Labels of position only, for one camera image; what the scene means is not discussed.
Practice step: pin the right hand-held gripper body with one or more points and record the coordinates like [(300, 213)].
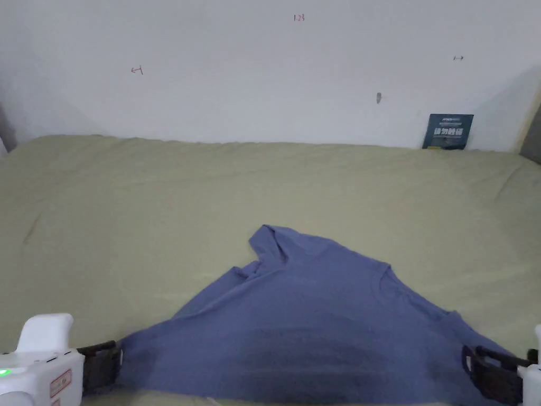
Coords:
[(532, 376)]

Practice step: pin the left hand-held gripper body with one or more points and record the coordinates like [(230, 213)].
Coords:
[(38, 368)]

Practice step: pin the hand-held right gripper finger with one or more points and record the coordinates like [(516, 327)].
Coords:
[(503, 357), (492, 378)]

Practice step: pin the dark blue printed card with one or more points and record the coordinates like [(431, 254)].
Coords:
[(447, 132)]

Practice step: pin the blue shirt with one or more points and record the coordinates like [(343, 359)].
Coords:
[(304, 321)]

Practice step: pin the bed with pale green sheet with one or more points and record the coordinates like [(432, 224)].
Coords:
[(127, 203)]

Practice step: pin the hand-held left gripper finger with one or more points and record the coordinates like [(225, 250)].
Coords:
[(98, 347), (108, 370)]

